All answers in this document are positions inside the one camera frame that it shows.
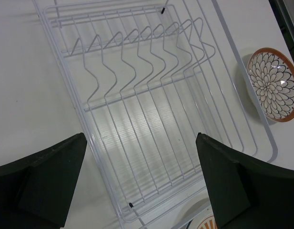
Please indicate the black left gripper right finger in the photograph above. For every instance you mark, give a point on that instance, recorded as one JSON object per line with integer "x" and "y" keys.
{"x": 245, "y": 192}

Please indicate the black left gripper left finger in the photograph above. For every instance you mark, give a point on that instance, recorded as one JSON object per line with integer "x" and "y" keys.
{"x": 36, "y": 191}

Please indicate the orange sunburst glass plate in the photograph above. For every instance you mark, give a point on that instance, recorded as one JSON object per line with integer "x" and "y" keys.
{"x": 204, "y": 220}

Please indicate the floral plate brown rim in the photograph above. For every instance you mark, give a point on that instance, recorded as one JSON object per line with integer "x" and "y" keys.
{"x": 272, "y": 77}

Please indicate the white wire dish rack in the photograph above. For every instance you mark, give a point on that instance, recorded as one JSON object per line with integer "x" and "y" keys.
{"x": 146, "y": 77}

